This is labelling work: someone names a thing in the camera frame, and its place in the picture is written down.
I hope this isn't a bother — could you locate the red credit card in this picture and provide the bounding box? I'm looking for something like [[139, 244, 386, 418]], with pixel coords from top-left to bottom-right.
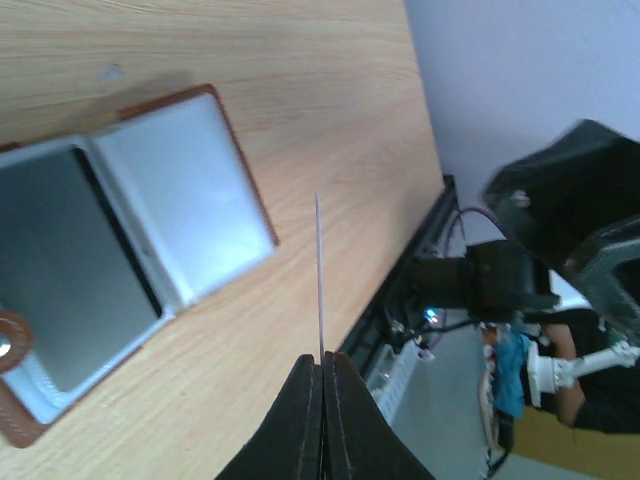
[[314, 192, 325, 364]]

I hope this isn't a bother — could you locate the black enclosure frame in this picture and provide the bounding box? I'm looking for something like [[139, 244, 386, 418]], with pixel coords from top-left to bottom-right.
[[339, 175, 457, 356]]

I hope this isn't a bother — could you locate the white slotted cable duct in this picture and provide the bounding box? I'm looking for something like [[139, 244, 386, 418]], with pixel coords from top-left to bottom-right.
[[365, 342, 435, 425]]

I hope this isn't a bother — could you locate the brown leather card holder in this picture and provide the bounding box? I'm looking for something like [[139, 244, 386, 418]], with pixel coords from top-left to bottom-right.
[[1, 84, 278, 448]]

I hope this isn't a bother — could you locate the person in black clothes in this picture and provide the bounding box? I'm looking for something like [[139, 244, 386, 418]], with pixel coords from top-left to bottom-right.
[[544, 307, 640, 436]]

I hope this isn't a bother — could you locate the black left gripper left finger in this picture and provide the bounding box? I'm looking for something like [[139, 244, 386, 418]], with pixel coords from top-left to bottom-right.
[[217, 354, 324, 480]]

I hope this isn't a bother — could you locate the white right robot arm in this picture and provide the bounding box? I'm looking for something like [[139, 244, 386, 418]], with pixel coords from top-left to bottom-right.
[[400, 120, 639, 342]]

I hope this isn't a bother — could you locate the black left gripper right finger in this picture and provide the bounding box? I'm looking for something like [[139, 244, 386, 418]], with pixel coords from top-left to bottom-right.
[[323, 352, 434, 480]]

